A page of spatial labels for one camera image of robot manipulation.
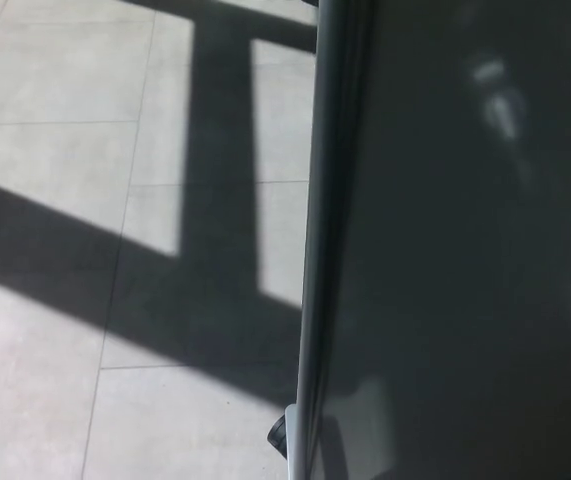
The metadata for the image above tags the glossy grey panel door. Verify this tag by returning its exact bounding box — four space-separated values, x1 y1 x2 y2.
284 0 571 480

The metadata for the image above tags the black caster wheel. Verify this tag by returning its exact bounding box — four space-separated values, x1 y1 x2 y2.
266 414 288 457

